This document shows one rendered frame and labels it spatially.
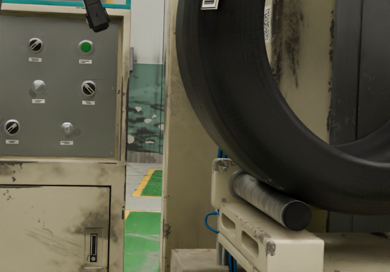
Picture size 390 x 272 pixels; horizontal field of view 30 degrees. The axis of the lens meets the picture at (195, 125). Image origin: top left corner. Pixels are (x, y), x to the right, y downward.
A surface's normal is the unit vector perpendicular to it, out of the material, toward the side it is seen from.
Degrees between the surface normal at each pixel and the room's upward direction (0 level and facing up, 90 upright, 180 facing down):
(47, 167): 90
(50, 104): 90
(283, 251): 90
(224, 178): 90
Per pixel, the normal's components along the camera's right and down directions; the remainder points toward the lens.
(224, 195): 0.17, 0.06
